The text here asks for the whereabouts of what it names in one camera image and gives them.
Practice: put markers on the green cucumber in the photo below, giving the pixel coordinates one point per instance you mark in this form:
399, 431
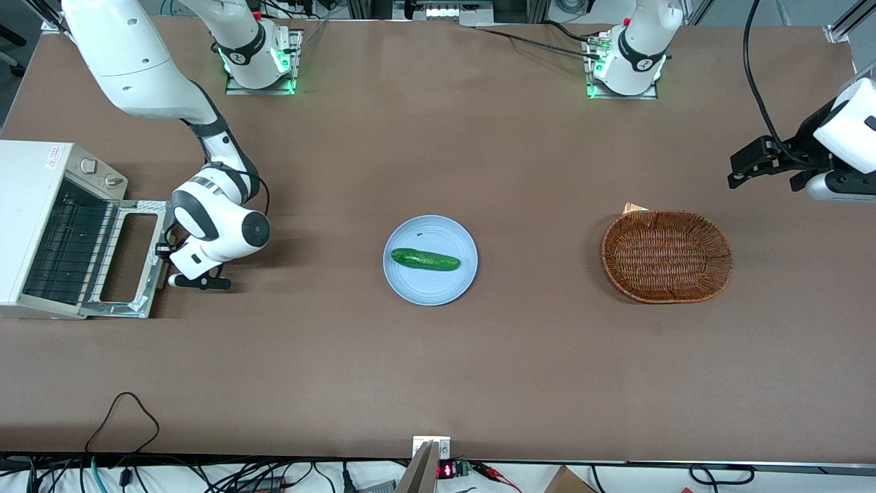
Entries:
424, 259

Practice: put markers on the silver mounting plate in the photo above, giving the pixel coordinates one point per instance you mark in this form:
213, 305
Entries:
443, 448

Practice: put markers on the red black clip leads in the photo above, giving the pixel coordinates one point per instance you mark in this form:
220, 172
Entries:
493, 472

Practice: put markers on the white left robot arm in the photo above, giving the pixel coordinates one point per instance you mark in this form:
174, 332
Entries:
643, 27

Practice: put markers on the red white oven sticker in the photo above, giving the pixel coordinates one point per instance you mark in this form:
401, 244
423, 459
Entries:
55, 159

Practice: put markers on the red digit display module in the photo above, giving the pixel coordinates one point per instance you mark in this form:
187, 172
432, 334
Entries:
446, 470

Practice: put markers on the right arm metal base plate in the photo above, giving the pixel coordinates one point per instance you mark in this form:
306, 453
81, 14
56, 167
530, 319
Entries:
239, 89

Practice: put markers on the brown cardboard box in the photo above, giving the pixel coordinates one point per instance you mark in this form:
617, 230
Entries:
568, 483

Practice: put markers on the black power adapter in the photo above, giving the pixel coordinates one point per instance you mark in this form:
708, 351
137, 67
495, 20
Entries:
260, 484

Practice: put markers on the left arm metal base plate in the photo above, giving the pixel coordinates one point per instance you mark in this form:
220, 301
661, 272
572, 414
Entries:
616, 96

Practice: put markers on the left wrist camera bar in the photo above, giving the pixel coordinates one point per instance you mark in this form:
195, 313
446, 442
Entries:
821, 186

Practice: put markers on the white electronics box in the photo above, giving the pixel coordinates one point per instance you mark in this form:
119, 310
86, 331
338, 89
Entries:
452, 12

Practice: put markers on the silver oven knob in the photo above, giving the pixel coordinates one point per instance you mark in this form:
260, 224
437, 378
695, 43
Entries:
115, 181
89, 165

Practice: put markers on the grey power strip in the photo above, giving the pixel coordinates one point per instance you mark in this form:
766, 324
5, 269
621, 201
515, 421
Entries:
376, 487

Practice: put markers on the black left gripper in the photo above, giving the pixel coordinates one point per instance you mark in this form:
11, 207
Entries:
805, 143

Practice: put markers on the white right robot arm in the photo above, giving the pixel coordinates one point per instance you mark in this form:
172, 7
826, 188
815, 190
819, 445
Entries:
123, 55

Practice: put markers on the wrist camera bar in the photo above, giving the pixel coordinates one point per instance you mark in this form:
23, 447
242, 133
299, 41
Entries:
821, 186
212, 283

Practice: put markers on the grey aluminium bar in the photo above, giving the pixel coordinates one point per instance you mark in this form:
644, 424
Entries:
419, 476

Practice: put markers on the metal oven rack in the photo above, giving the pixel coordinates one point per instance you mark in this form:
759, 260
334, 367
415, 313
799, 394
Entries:
68, 246

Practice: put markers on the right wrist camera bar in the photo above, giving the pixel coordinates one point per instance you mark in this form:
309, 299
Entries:
212, 283

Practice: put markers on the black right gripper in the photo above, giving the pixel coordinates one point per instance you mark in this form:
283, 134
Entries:
165, 248

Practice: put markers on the light blue plate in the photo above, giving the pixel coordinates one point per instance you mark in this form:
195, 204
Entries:
431, 287

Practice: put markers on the aluminium frame profile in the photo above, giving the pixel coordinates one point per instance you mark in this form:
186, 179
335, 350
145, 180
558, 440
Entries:
852, 17

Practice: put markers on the small beige paper card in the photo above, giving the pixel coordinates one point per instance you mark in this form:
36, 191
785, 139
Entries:
633, 207

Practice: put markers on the brown wicker basket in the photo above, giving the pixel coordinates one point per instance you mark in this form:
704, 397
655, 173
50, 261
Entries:
667, 257

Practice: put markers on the white toaster oven body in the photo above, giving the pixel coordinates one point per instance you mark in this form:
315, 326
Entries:
27, 205

